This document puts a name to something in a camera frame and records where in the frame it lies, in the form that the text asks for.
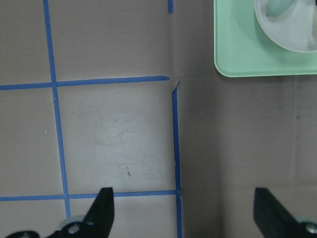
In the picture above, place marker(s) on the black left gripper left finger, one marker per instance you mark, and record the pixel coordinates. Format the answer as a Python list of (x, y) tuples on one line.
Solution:
[(98, 221)]

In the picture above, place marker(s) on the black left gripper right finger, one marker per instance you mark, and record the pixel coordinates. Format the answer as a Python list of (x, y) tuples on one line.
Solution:
[(273, 219)]

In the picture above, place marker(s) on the beige round plate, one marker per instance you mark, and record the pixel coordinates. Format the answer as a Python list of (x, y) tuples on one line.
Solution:
[(295, 30)]

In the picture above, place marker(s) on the teal plastic spoon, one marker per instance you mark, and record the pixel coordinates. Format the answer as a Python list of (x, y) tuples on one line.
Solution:
[(275, 8)]

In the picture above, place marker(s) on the mint green tray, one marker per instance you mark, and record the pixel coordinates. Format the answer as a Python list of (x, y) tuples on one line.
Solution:
[(242, 49)]

